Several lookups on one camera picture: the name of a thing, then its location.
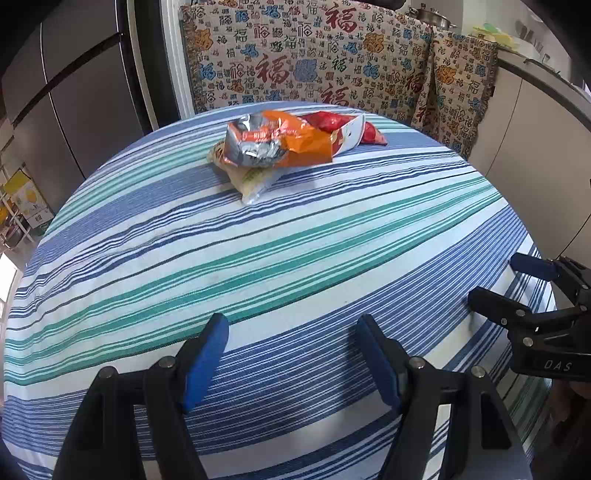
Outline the pale snack wrapper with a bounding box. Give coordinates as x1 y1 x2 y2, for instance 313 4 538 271
206 141 280 206

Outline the white kitchen counter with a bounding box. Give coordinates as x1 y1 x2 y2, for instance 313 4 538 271
466 37 591 268

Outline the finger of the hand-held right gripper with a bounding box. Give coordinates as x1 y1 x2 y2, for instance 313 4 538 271
468 286 591 337
509 252 591 301

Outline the blue green striped tablecloth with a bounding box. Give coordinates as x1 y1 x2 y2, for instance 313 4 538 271
2 102 557 480

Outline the orange snack bag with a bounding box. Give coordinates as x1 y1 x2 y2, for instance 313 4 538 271
224 110 334 169

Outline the printed blanket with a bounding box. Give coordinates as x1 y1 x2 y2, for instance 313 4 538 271
179 0 499 160

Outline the yellow box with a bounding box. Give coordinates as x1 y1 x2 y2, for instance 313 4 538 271
2 168 54 227

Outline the storage shelf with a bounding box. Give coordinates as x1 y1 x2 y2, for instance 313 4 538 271
0 161 51 250

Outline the red snack bag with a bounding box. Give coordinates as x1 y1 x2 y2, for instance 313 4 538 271
302 111 387 153

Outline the grey refrigerator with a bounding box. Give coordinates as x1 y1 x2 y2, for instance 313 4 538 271
0 0 158 185

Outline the metal pot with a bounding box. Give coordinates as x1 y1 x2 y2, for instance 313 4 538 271
406 4 460 29

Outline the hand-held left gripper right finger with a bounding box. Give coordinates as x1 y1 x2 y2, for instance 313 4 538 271
355 314 532 480

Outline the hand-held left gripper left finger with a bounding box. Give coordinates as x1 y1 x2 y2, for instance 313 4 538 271
51 313 230 480

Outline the green yellow plastic item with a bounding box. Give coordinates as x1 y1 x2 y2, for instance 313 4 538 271
471 23 513 49

